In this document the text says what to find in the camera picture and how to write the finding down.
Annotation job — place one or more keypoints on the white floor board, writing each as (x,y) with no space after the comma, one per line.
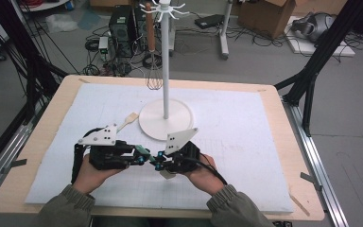
(302,47)

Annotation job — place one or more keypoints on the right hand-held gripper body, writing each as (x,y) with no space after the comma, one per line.
(186,157)

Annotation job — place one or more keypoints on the person's left hand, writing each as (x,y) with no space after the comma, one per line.
(89,176)

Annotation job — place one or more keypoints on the white metal stand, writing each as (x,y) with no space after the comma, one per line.
(224,34)

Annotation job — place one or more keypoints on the wooden table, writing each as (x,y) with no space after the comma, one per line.
(293,132)

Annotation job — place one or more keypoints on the white utensil rack stand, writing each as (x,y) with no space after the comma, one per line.
(165,63)

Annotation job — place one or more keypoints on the flat black device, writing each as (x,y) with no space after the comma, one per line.
(208,21)

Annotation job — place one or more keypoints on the clear plastic bag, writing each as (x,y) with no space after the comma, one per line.
(61,22)

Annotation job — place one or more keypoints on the grey metal bracket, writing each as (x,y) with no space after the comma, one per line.
(17,163)
(310,179)

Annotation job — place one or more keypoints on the small white box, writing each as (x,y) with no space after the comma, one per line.
(103,44)

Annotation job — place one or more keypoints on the black computer tower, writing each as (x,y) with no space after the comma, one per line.
(121,31)
(141,31)

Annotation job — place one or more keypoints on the blue cloth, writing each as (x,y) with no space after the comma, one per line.
(89,19)

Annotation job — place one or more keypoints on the aluminium rail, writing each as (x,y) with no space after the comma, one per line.
(315,164)
(9,148)

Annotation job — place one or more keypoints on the black metal frame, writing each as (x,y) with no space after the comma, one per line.
(28,63)
(321,53)

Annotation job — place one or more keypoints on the white grid mat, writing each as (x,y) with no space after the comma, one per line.
(233,142)

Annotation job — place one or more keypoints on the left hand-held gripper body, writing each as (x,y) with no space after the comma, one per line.
(107,156)

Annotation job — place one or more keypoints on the person's right hand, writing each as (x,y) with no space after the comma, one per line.
(208,178)

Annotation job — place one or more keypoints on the grey and black device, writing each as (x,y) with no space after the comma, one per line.
(315,26)

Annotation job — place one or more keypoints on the round white table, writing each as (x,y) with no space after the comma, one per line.
(44,5)

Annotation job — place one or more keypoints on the open cardboard box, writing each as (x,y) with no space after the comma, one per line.
(261,19)

